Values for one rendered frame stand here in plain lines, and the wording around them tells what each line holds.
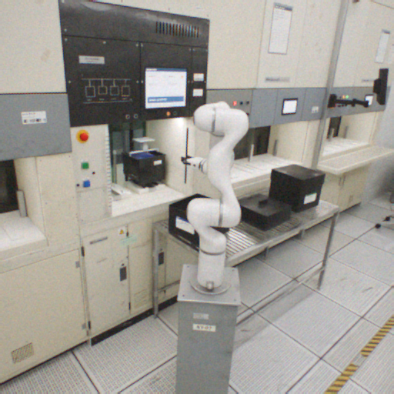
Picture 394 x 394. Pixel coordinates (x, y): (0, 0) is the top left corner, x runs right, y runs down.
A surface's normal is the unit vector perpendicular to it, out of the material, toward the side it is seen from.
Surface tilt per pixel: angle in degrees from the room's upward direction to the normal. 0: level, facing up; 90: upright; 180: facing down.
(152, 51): 90
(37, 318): 90
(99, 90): 90
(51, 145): 90
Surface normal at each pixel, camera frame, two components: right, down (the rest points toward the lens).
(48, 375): 0.05, -0.92
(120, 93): 0.66, 0.32
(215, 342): -0.06, 0.37
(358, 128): -0.75, 0.22
